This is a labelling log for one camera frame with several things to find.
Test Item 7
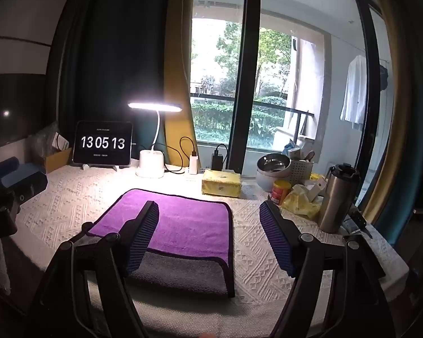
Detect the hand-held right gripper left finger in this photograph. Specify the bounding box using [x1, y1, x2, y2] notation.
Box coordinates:
[27, 200, 160, 338]

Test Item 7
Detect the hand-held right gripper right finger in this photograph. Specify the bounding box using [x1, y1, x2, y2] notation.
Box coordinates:
[259, 200, 397, 338]

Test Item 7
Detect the purple and grey towel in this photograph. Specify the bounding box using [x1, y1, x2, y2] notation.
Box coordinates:
[80, 188, 235, 298]

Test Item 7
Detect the white textured tablecloth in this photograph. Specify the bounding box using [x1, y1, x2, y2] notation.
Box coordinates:
[12, 161, 409, 305]

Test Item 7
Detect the yellow plastic bag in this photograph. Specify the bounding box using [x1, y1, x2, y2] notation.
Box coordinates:
[282, 174, 327, 221]

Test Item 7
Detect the yellow and red can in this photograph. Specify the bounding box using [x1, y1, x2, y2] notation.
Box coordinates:
[272, 179, 292, 205]

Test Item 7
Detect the cardboard box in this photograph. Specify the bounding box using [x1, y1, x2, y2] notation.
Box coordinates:
[44, 132, 73, 174]

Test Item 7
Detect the white perforated basket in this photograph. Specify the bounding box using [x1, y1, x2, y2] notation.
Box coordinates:
[288, 151, 316, 186]

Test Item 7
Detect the stainless steel thermos bottle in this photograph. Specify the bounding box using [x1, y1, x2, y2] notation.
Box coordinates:
[318, 163, 360, 234]

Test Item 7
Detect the stainless steel bowl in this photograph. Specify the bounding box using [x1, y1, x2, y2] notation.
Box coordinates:
[257, 154, 292, 175]

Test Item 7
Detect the black television screen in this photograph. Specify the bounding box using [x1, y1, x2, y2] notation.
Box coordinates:
[0, 73, 47, 153]

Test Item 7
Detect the yellow tissue pack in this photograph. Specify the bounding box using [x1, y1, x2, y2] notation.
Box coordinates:
[201, 169, 243, 198]

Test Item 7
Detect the white desk lamp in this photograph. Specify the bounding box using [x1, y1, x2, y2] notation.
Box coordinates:
[127, 101, 183, 179]

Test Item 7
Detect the black power bank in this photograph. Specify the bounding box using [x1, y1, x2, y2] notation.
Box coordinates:
[211, 144, 228, 171]

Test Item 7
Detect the tablet with clock display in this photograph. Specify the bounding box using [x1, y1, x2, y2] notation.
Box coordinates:
[72, 120, 134, 171]

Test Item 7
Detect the yellow curtain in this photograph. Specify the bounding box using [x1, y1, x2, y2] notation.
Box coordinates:
[162, 0, 198, 166]

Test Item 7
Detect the white hanging shirt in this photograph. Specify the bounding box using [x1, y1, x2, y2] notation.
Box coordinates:
[340, 54, 369, 130]

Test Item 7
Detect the dark green curtain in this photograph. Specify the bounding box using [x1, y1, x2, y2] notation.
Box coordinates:
[58, 0, 171, 164]

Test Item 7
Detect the white charger with cable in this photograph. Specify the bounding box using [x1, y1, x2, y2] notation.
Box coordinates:
[164, 137, 199, 175]

